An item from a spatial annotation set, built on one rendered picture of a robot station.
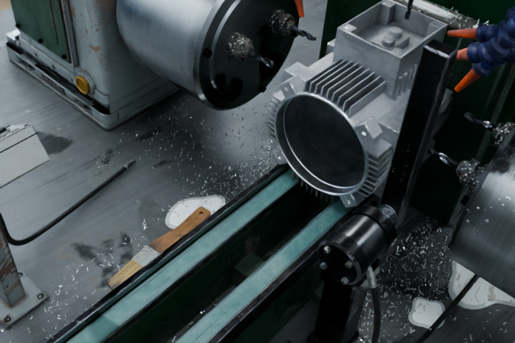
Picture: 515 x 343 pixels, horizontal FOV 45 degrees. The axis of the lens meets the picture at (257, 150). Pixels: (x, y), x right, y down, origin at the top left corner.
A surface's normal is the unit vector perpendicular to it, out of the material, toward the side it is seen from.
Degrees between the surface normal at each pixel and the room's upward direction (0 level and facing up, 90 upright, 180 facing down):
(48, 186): 0
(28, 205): 0
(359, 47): 90
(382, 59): 90
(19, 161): 58
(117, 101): 90
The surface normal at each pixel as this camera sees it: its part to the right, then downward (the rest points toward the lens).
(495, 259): -0.67, 0.55
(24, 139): 0.66, 0.01
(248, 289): 0.06, -0.74
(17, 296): 0.75, 0.48
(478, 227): -0.65, 0.35
